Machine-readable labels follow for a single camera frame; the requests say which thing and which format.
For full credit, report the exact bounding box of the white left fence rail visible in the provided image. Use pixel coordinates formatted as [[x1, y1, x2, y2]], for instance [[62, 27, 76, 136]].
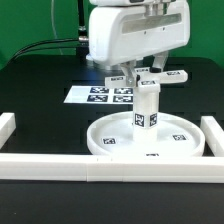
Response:
[[0, 113, 16, 149]]

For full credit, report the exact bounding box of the white right fence rail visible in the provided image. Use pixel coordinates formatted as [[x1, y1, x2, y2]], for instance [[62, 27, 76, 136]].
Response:
[[200, 116, 224, 157]]

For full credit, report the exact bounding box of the white round table top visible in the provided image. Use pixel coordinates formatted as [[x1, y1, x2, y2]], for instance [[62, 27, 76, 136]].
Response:
[[87, 111, 205, 158]]

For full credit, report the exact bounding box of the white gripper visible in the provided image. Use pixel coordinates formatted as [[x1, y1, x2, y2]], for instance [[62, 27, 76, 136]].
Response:
[[89, 0, 190, 87]]

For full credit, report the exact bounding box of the sheet of fiducial markers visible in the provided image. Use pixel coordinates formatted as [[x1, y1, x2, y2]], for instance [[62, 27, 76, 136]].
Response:
[[64, 86, 133, 104]]

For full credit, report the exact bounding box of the white fence rail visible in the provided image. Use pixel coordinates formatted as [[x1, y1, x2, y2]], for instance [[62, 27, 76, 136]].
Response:
[[200, 116, 224, 157], [0, 153, 224, 183], [0, 113, 16, 149]]

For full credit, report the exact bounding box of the white front fence rail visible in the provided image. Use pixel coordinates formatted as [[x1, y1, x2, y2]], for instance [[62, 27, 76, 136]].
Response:
[[0, 153, 224, 183]]

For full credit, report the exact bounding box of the black cable bundle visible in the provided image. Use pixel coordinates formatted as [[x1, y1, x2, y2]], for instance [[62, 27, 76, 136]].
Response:
[[9, 0, 91, 63]]

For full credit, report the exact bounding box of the white cross-shaped table base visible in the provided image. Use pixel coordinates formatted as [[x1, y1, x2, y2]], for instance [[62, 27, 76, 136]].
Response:
[[105, 67, 188, 89]]

